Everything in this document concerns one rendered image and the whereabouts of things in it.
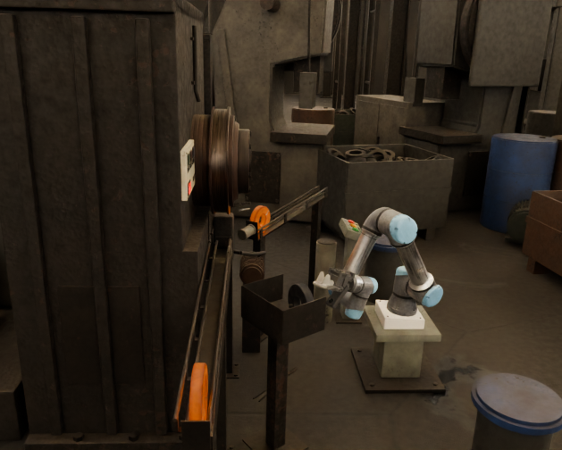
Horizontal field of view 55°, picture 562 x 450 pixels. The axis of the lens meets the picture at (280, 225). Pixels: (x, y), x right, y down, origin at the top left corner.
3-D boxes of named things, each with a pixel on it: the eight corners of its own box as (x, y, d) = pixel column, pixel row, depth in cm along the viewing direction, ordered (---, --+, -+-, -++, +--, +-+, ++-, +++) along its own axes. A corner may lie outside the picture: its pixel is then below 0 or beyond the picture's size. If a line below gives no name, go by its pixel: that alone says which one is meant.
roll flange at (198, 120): (187, 228, 220) (184, 112, 206) (198, 198, 265) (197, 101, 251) (212, 228, 221) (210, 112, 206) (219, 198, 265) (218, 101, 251)
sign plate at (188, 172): (181, 201, 192) (180, 151, 187) (189, 184, 217) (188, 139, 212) (188, 201, 193) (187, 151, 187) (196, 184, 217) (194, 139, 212)
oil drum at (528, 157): (493, 235, 501) (508, 140, 474) (469, 217, 558) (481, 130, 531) (555, 236, 505) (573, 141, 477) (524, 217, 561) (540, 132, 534)
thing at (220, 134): (212, 228, 221) (210, 112, 206) (219, 198, 265) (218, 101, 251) (227, 228, 221) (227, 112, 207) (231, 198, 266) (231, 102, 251)
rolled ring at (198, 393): (206, 349, 151) (195, 349, 151) (201, 395, 134) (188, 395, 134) (208, 399, 159) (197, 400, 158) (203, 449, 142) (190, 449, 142)
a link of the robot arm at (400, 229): (427, 286, 266) (391, 203, 237) (448, 298, 253) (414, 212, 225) (409, 301, 263) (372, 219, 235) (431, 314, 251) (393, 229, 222)
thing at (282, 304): (277, 478, 209) (282, 311, 186) (240, 439, 228) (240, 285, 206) (317, 455, 221) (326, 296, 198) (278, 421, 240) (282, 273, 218)
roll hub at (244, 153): (237, 200, 227) (237, 134, 219) (239, 185, 254) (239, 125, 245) (250, 200, 228) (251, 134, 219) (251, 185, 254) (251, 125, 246)
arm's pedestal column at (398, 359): (420, 350, 302) (425, 308, 294) (445, 393, 264) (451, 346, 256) (350, 350, 300) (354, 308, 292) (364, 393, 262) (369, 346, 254)
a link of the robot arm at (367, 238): (368, 197, 244) (321, 292, 249) (383, 204, 235) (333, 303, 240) (385, 205, 251) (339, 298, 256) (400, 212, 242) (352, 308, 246)
